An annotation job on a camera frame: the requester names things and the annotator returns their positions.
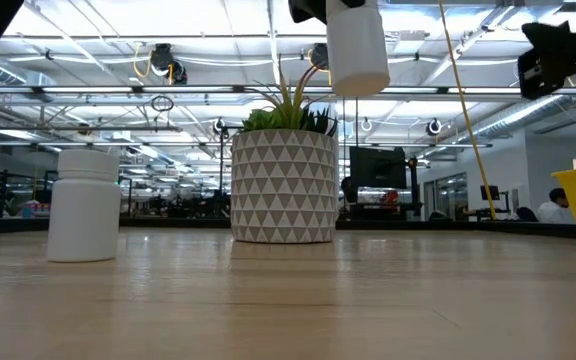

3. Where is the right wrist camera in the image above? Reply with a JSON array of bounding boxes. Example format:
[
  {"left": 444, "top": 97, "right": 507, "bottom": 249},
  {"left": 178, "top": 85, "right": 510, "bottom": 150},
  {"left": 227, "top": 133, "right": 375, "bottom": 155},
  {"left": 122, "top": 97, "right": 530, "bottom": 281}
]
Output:
[{"left": 516, "top": 20, "right": 576, "bottom": 101}]

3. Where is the black pole stand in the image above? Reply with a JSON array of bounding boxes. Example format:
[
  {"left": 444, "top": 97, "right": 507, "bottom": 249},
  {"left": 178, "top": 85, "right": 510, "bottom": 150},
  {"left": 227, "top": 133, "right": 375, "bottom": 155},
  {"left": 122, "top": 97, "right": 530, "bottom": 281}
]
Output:
[{"left": 216, "top": 127, "right": 227, "bottom": 221}]

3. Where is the black computer monitor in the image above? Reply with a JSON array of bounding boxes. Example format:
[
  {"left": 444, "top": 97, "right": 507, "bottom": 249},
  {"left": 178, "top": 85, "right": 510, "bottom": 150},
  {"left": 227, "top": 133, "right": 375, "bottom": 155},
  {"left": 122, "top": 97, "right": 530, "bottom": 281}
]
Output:
[{"left": 349, "top": 145, "right": 409, "bottom": 190}]

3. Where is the large black cable reel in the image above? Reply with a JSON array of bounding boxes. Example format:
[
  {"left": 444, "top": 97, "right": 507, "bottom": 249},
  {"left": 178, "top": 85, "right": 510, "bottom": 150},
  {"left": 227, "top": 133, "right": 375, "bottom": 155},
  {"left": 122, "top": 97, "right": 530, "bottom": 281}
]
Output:
[{"left": 149, "top": 42, "right": 189, "bottom": 86}]

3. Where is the triangle patterned plant pot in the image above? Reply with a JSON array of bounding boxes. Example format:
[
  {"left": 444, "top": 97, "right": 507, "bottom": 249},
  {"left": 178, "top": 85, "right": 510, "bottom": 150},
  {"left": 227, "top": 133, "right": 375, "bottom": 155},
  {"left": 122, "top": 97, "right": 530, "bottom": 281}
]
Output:
[{"left": 229, "top": 128, "right": 340, "bottom": 245}]

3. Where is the black aluminium table frame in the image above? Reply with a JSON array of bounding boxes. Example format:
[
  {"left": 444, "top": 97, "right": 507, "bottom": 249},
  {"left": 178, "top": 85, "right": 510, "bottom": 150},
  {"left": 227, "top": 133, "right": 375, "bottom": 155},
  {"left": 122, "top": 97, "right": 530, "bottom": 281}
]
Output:
[{"left": 0, "top": 215, "right": 576, "bottom": 239}]

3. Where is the black yellow cable reel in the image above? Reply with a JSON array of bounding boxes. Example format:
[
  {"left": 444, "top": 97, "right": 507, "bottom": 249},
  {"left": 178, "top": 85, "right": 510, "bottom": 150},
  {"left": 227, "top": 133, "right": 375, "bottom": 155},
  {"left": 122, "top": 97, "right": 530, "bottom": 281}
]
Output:
[{"left": 309, "top": 42, "right": 331, "bottom": 71}]

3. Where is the yellow hanging cable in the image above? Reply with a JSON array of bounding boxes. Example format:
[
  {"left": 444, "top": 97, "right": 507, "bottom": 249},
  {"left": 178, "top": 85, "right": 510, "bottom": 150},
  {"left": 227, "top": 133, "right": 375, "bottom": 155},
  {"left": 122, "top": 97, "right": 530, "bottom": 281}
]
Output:
[{"left": 437, "top": 0, "right": 498, "bottom": 221}]

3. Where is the black monitor stand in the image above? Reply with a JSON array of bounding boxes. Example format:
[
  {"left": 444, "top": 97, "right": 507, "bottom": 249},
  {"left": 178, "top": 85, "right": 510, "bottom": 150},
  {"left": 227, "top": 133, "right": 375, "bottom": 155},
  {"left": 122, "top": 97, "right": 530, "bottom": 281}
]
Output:
[{"left": 406, "top": 155, "right": 422, "bottom": 221}]

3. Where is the black hanging hoop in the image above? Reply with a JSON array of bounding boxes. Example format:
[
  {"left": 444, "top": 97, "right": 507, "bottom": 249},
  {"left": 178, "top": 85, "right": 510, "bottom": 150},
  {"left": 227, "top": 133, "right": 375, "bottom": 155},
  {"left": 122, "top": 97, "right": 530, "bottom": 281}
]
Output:
[{"left": 150, "top": 94, "right": 175, "bottom": 114}]

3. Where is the white pill bottle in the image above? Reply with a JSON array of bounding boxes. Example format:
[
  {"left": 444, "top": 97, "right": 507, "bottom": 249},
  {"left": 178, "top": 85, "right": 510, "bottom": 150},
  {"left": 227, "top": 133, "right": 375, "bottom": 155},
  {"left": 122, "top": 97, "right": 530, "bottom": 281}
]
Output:
[
  {"left": 46, "top": 148, "right": 122, "bottom": 264},
  {"left": 325, "top": 0, "right": 392, "bottom": 98}
]

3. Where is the person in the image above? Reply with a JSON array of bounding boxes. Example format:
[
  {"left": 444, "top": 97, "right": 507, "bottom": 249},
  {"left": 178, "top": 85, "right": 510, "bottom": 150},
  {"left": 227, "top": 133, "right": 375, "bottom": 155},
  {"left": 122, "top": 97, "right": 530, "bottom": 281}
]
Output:
[{"left": 536, "top": 187, "right": 572, "bottom": 224}]

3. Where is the green succulent plant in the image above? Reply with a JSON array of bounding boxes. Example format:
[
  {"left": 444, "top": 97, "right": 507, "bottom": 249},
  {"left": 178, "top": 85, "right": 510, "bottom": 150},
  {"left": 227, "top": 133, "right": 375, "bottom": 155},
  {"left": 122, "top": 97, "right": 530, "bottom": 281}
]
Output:
[{"left": 232, "top": 52, "right": 339, "bottom": 139}]

